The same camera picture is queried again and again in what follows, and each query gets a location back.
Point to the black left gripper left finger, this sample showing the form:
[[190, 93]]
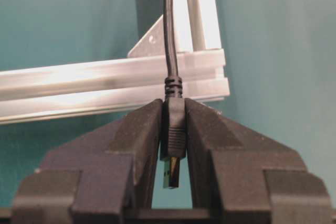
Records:
[[94, 177]]

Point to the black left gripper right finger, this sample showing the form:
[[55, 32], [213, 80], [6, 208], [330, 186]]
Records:
[[247, 177]]

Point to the aluminium extrusion frame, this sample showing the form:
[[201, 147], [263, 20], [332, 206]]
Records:
[[124, 84]]

